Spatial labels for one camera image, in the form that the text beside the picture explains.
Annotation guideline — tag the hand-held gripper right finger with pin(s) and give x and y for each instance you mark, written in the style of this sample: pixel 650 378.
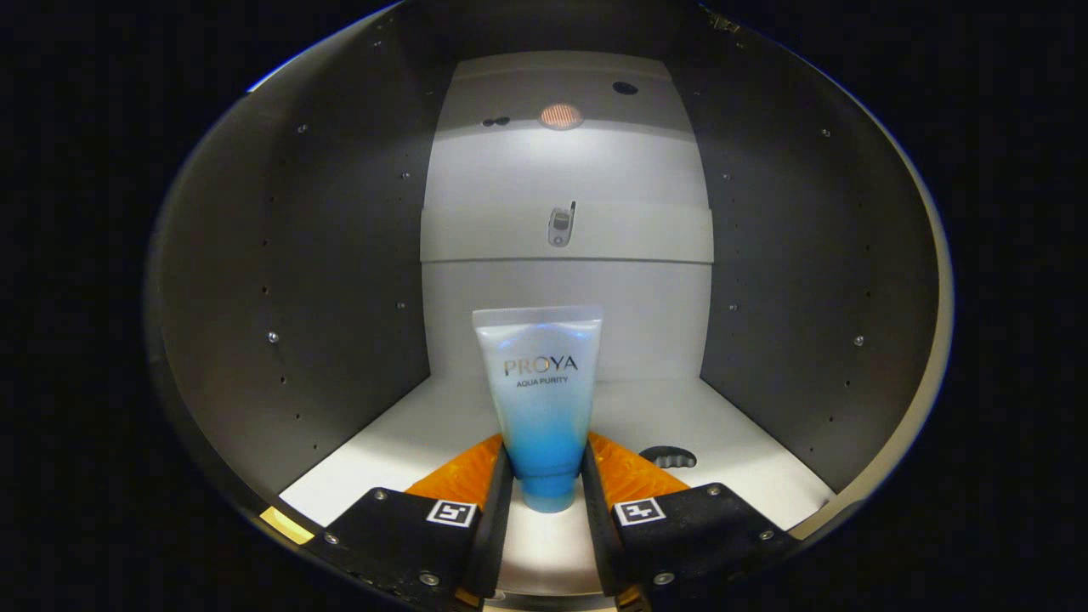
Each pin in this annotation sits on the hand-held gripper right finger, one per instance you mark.
pixel 688 535

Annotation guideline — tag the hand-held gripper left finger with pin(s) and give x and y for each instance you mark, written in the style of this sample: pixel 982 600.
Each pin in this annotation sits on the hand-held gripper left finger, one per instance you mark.
pixel 408 544

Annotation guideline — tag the white and blue cosmetic tube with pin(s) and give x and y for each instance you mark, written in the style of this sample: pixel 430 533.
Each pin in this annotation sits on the white and blue cosmetic tube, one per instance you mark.
pixel 542 399

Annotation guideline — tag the dark grey cabinet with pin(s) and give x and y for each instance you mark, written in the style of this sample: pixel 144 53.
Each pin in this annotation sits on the dark grey cabinet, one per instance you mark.
pixel 340 255

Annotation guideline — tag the round cabinet light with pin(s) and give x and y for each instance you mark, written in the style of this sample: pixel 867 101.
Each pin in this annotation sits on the round cabinet light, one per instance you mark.
pixel 560 116

